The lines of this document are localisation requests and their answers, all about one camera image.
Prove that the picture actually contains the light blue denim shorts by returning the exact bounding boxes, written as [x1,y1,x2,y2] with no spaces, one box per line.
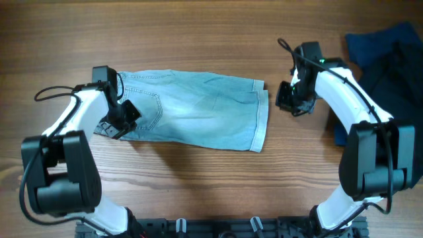
[93,69,270,153]

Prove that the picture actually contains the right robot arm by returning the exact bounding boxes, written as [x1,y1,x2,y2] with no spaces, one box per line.
[276,38,415,237]

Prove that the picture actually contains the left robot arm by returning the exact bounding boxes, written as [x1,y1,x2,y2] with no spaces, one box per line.
[19,65,147,237]

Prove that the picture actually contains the navy blue garment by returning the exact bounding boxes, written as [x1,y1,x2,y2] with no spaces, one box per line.
[333,22,422,146]

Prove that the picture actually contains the black garment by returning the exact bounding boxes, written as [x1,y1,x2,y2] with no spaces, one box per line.
[359,42,422,186]

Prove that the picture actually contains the black left camera cable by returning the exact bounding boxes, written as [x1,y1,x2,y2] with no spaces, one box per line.
[19,85,110,236]

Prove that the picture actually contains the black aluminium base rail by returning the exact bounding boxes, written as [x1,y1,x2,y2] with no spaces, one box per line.
[74,216,369,238]

